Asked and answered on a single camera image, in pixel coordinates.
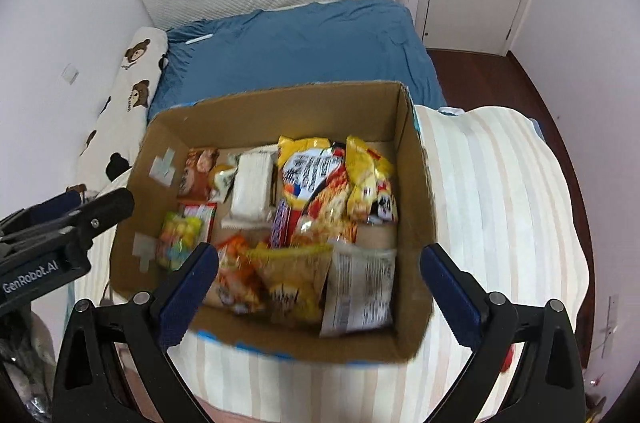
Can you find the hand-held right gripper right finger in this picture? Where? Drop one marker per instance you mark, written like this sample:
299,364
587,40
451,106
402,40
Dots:
452,293

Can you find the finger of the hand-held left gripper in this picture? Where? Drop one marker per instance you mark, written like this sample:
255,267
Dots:
57,203
112,205

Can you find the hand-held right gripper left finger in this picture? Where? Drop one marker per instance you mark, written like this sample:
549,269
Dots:
187,293

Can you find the orange panda snack packet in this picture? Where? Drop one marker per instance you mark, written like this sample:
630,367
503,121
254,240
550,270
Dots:
237,273

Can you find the bag of colourful candy balls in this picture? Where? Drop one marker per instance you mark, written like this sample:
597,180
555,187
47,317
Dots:
175,240

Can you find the red snack packet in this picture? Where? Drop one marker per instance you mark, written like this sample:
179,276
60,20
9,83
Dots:
202,215

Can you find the printed cardboard box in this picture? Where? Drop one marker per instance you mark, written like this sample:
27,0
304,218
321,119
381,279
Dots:
410,213

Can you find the silver snack packet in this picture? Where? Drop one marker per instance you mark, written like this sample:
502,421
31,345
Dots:
360,288

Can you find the braised egg packet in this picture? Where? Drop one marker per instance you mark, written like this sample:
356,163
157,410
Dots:
222,178

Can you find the small red object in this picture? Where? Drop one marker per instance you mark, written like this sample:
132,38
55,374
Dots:
507,360

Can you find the dark cloth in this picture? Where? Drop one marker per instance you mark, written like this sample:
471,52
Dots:
22,368

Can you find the brown snack packet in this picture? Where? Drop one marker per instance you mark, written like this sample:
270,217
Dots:
197,173

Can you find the cat printed striped blanket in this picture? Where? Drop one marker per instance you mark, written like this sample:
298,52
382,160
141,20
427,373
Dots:
500,213

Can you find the bear print pillow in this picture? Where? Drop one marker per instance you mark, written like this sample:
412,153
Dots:
132,98

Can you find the purple snack bar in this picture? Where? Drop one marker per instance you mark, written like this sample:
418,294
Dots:
281,223

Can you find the white ribbed packet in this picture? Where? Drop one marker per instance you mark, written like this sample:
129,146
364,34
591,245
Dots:
252,183

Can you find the yellow panda snack bag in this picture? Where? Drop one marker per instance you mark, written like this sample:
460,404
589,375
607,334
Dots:
372,183

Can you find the large yellow red snack bag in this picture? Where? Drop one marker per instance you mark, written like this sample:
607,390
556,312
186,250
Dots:
315,188

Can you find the white pen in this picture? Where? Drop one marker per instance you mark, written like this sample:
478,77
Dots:
198,39

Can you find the blue bed sheet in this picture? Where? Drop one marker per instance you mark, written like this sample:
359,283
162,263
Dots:
310,48

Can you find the white wall socket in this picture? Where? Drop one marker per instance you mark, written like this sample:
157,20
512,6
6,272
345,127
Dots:
71,73

